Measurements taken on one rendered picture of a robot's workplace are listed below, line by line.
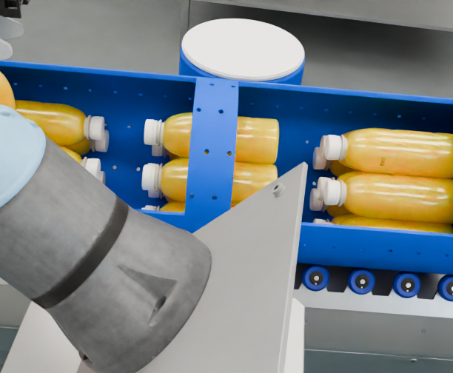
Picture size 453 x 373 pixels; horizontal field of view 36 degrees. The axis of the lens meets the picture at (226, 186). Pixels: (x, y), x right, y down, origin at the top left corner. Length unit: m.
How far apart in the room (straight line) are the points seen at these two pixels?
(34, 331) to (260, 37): 1.02
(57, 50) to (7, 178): 3.19
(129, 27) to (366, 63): 1.29
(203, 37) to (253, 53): 0.13
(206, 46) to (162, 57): 2.09
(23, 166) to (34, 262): 0.08
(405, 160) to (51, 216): 0.66
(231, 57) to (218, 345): 1.09
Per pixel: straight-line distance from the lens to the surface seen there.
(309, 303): 1.18
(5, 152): 0.56
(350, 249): 1.07
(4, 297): 1.23
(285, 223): 0.58
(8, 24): 1.02
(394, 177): 1.11
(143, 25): 4.00
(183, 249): 0.61
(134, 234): 0.60
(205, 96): 1.04
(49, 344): 0.81
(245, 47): 1.61
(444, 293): 1.21
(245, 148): 1.06
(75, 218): 0.57
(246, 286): 0.56
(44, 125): 1.16
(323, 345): 1.24
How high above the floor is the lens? 1.78
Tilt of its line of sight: 39 degrees down
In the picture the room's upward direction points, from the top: 6 degrees clockwise
